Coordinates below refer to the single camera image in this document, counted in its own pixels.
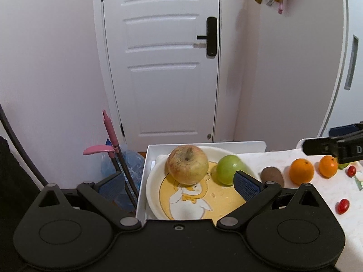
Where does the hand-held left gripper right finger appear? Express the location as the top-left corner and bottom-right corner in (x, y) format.
(216, 170), (333, 230)

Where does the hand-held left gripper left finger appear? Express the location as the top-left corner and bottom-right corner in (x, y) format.
(28, 172), (142, 231)

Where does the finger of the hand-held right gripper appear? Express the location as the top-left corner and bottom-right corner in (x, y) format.
(303, 132), (363, 165)
(329, 122), (363, 136)

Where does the small orange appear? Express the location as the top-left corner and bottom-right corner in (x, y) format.
(318, 155), (338, 178)

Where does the brown kiwi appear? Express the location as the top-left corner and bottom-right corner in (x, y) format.
(260, 167), (285, 188)

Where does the large orange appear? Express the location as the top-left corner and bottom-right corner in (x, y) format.
(289, 158), (315, 185)

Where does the cream bowl with duck print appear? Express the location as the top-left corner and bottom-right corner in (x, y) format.
(146, 146), (257, 221)

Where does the green apple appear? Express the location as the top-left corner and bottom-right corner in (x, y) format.
(216, 155), (248, 186)

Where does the clear blue water bottle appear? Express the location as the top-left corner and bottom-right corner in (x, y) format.
(100, 138), (146, 213)

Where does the pale green plastic piece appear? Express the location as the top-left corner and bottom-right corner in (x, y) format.
(353, 171), (363, 191)

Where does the cream patterned tablecloth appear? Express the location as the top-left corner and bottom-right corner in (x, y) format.
(238, 147), (363, 272)

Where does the yellow red apple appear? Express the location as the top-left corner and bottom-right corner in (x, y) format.
(167, 145), (210, 185)

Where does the white wardrobe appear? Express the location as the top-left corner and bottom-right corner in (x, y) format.
(317, 0), (363, 140)

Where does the white panelled door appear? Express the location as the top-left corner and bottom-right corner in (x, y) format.
(93, 0), (222, 152)

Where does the grey wardrobe handle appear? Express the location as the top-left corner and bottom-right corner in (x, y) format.
(344, 35), (359, 90)

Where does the black cable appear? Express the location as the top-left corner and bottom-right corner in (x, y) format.
(0, 103), (50, 186)

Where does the black door handle lock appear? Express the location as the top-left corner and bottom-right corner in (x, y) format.
(196, 17), (218, 56)

